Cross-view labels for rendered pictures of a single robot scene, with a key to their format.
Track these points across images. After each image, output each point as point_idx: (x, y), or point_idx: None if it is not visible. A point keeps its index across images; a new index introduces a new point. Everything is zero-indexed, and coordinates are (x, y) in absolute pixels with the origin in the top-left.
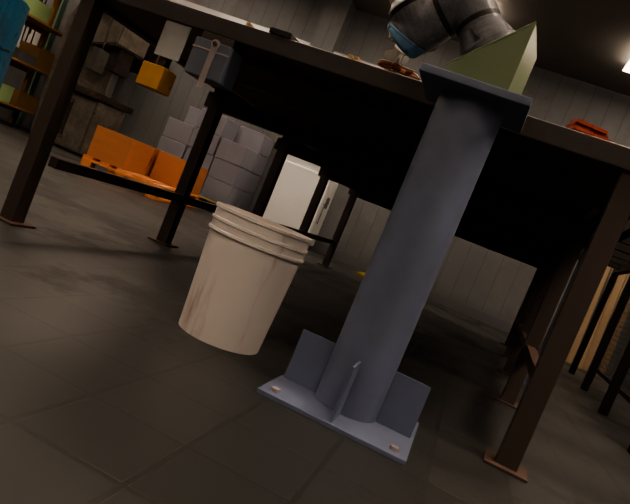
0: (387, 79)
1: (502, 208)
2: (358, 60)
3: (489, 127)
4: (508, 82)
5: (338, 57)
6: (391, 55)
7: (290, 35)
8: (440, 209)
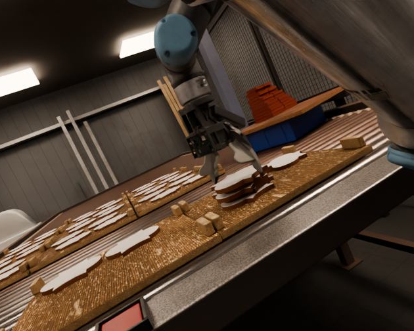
0: (347, 220)
1: None
2: (221, 219)
3: None
4: None
5: (261, 264)
6: (206, 169)
7: (150, 324)
8: None
